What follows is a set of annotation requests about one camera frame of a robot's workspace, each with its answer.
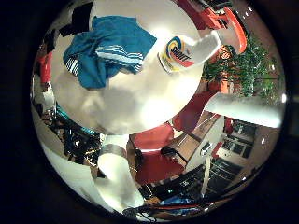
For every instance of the white Shout spray bottle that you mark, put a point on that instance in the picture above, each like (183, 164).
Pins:
(190, 51)

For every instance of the blue striped cloth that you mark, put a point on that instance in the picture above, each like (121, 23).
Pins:
(109, 46)

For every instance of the orange planter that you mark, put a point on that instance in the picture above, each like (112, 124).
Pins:
(222, 84)

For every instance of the dark shelving unit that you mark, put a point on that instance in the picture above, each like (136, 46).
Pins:
(236, 146)

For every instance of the green leafy plant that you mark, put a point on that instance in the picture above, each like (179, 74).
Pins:
(249, 68)

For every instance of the round white side table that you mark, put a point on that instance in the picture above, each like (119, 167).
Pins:
(193, 143)

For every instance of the orange red plastic chair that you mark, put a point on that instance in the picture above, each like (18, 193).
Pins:
(236, 28)

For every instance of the blue bag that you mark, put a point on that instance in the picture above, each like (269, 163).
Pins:
(174, 199)

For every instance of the black chair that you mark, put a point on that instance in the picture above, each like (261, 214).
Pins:
(79, 18)

